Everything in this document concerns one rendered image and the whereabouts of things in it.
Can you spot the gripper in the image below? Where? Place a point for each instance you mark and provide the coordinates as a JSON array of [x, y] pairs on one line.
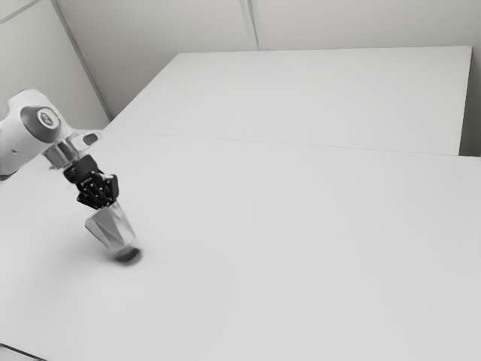
[[80, 169]]

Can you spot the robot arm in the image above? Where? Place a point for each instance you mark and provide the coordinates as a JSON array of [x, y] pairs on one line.
[[26, 131]]

